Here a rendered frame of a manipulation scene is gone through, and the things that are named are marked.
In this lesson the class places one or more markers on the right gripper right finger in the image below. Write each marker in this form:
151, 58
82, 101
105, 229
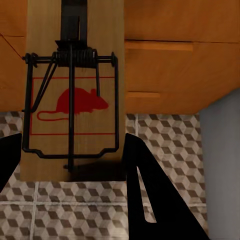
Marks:
174, 219

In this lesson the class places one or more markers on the cabinet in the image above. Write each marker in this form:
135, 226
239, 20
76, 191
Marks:
179, 55

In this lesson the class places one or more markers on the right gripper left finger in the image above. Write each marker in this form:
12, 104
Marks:
10, 156

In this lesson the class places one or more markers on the mousetrap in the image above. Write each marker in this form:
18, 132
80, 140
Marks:
73, 121

